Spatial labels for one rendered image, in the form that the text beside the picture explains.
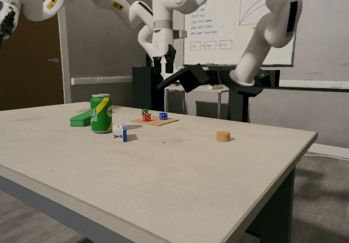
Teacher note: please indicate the green rectangular box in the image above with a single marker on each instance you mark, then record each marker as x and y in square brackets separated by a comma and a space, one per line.
[81, 120]

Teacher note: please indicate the tan short cylinder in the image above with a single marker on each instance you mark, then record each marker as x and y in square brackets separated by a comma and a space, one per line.
[223, 136]

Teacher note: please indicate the green soda can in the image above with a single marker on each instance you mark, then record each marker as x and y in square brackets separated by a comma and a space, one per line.
[101, 113]

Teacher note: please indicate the red die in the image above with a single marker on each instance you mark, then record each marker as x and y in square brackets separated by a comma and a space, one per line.
[146, 117]

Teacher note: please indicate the tan flat mat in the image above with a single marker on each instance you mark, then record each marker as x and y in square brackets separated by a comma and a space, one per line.
[155, 121]

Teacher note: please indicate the blue die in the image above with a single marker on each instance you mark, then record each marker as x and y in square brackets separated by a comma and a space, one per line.
[163, 116]

